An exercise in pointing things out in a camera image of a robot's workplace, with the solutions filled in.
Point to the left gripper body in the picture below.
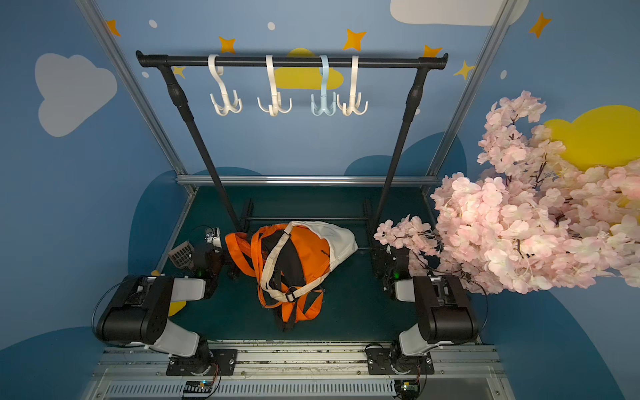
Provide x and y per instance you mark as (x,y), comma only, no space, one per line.
(215,255)

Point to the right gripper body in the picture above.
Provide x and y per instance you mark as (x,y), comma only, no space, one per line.
(387,261)

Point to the white canvas bag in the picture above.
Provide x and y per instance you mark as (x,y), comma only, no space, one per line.
(341,245)

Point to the black sling bag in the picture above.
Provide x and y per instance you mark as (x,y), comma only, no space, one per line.
(287,276)

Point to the orange sling bag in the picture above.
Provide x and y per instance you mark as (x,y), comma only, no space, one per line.
(312,252)

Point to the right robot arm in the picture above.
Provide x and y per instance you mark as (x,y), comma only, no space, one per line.
(444,315)

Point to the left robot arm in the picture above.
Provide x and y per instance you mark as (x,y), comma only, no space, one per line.
(138,314)

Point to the orange waist bag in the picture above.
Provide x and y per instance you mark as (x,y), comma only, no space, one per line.
(240,251)

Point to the white hook far left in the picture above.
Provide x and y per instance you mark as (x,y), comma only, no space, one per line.
(226,105)

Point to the white hook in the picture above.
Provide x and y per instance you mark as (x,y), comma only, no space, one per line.
(352,106)
(226,105)

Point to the white hook far right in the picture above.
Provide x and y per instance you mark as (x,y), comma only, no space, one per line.
(352,106)

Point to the light blue hook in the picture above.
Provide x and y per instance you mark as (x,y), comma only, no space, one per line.
(325,106)

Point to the yellow plastic scoop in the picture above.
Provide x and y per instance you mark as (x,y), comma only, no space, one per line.
(175,307)

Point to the right controller board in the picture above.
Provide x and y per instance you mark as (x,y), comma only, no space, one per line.
(406,390)

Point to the controller board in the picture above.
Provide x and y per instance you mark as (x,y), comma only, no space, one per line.
(200,389)
(406,390)

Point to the left controller board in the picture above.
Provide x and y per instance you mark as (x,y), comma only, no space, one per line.
(200,389)

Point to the pink cherry blossom tree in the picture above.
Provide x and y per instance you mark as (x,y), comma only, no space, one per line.
(534,221)

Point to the black clothes rack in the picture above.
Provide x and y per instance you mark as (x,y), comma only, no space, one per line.
(241,222)

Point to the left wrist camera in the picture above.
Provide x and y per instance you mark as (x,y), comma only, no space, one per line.
(213,237)

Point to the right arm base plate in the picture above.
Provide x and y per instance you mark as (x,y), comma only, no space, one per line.
(387,361)

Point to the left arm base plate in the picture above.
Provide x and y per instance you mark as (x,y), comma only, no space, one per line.
(220,361)

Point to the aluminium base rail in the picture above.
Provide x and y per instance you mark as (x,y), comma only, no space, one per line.
(299,370)

